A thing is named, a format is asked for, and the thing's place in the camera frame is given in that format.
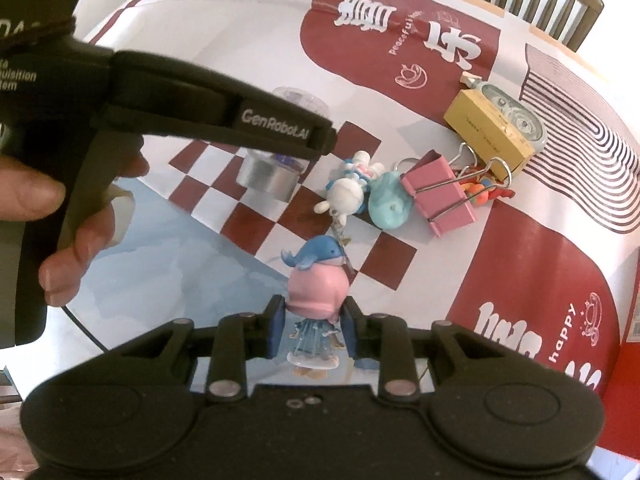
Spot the teal whale shaped toy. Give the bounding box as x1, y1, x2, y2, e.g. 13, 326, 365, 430
368, 171, 413, 231

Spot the grey correction tape dispenser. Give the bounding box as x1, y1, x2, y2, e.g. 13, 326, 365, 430
460, 72, 548, 153

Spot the orange red dragon keychain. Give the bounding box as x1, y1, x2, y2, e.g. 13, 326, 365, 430
460, 176, 515, 207

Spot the yellow cardboard box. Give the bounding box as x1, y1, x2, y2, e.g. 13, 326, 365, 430
444, 89, 535, 176

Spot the person's left hand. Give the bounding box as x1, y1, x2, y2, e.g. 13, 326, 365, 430
0, 153, 151, 308

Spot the red cardboard box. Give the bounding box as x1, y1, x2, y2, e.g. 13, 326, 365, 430
599, 248, 639, 460

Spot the whale hat pink figurine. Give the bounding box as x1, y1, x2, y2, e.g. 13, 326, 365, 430
281, 235, 350, 380

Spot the red white printed tablecloth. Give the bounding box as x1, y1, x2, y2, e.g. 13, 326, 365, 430
72, 0, 639, 394

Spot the white rabbit toy keychain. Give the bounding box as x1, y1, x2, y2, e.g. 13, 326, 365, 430
314, 150, 385, 228

